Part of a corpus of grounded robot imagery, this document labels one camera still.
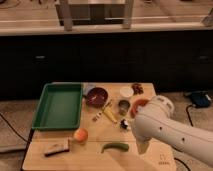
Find black power cable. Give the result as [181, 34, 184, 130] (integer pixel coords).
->
[174, 103, 198, 171]

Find orange peach fruit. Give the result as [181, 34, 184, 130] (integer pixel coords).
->
[73, 128, 88, 143]

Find brown dried food cluster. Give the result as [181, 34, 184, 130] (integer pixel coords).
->
[132, 83, 143, 94]

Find wooden block brush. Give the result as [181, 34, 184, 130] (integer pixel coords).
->
[44, 140, 69, 157]

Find white stool frame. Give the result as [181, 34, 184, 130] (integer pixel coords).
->
[55, 0, 134, 31]

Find dark red bowl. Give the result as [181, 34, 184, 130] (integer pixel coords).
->
[86, 87, 108, 108]

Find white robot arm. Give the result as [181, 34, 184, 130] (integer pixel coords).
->
[131, 95, 213, 167]

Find small metal cup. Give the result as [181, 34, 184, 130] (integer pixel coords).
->
[118, 100, 130, 116]

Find blue device on floor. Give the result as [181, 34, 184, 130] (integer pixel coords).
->
[184, 91, 211, 108]

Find green plastic tray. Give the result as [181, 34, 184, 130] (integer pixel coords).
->
[32, 83, 83, 131]

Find orange plate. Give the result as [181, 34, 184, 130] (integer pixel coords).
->
[130, 99, 149, 118]

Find black cable left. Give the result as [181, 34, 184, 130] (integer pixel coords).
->
[0, 112, 30, 144]

